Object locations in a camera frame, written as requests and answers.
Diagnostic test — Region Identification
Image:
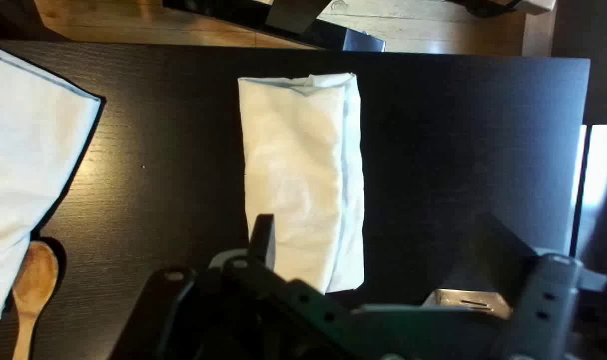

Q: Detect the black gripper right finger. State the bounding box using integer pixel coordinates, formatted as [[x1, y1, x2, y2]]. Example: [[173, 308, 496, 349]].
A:
[[356, 211, 607, 360]]

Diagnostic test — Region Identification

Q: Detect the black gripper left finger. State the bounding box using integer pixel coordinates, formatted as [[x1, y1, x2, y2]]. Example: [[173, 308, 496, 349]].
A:
[[111, 211, 360, 360]]

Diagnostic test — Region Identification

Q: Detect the white cloth towel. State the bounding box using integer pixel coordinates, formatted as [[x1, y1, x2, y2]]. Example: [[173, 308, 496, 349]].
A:
[[0, 40, 107, 322], [236, 70, 368, 295]]

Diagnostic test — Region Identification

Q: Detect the wooden spoon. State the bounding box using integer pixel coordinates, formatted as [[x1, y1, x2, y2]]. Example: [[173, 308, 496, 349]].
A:
[[11, 237, 63, 360]]

